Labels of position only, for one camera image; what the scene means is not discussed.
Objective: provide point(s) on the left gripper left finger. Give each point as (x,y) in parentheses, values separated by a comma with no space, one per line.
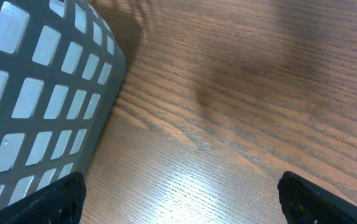
(59,202)

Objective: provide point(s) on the grey plastic mesh basket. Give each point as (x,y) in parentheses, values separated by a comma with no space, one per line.
(60,72)

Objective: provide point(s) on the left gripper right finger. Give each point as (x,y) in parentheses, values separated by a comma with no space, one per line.
(305,202)

